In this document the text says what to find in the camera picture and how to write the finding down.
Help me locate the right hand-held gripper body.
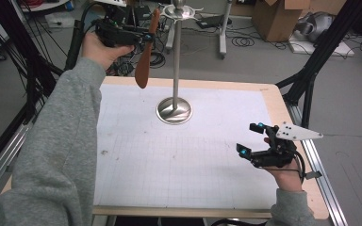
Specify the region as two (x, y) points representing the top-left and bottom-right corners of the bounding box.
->
(250, 121), (324, 170)

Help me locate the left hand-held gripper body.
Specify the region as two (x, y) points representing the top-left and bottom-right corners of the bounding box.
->
(93, 0), (147, 49)

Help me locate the wooden rice spatula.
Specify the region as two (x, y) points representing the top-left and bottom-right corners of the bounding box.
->
(134, 8), (161, 89)

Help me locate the metal utensil stand with hooks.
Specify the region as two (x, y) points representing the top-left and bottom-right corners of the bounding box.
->
(152, 0), (204, 125)

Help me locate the person's left hand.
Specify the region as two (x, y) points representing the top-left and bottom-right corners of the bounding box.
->
(80, 31), (136, 72)

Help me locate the person's right hand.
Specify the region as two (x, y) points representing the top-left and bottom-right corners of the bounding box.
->
(262, 158), (305, 193)

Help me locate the white grid paper mat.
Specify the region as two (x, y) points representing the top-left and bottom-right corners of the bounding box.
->
(93, 83), (281, 210)

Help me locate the black flat device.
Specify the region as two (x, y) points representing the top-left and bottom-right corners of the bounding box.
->
(196, 14), (233, 30)

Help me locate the white round table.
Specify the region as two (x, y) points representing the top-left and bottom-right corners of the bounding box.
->
(18, 0), (73, 13)

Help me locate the white flat board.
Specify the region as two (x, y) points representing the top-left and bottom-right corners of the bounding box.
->
(288, 33), (356, 58)

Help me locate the large cardboard box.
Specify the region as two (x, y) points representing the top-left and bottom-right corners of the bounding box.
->
(252, 0), (348, 43)

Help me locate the grey vacuum cleaner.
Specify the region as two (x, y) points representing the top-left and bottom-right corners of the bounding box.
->
(295, 11), (335, 42)

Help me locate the coiled black cable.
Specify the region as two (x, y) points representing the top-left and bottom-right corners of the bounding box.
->
(149, 51), (167, 70)

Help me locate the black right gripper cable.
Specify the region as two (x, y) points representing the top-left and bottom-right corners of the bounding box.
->
(293, 149), (323, 185)

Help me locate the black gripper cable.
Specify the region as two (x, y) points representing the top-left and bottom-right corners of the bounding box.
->
(64, 1), (107, 72)
(293, 149), (323, 185)

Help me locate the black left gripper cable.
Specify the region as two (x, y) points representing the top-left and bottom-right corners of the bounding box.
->
(64, 1), (107, 72)

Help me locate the aluminium rail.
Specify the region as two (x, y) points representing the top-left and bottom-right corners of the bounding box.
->
(0, 121), (36, 206)
(285, 103), (349, 226)

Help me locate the white metal stand frame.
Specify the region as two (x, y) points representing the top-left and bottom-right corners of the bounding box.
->
(164, 0), (234, 60)

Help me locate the thin looped black cable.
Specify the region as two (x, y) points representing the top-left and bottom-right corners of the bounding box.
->
(231, 36), (256, 48)

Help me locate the black metal frame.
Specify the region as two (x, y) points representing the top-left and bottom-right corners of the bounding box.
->
(275, 0), (362, 127)
(0, 0), (71, 178)

